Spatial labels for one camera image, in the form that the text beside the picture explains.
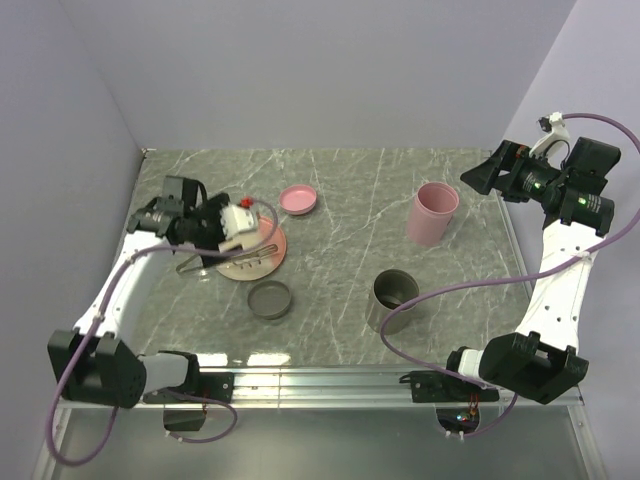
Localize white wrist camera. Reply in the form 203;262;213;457
219;197;259;252
529;112;570;159

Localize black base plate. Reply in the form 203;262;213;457
399;370;500;403
141;371;235;404

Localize pink cylindrical container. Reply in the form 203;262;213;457
406;182;459;247

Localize metal serving tongs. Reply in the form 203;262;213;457
175;244;279;275

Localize pink and cream plate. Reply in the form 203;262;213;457
216;217;287;281

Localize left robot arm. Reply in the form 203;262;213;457
47;176;247;409

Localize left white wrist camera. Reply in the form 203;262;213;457
219;197;259;252

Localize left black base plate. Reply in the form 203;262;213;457
141;371;235;404

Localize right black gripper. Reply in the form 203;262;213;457
459;140;566;203

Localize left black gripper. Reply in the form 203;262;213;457
186;194;244;268

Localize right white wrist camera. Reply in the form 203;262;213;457
529;112;570;159

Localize grey round lid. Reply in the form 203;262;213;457
247;280;292;320

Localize aluminium mounting rail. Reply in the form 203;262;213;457
54;367;586;411

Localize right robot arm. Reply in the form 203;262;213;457
441;137;621;404

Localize pink round lid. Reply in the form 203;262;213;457
279;184;317;216

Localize grey cylindrical container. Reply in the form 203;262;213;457
364;269;420;333

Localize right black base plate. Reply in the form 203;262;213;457
399;370;500;403

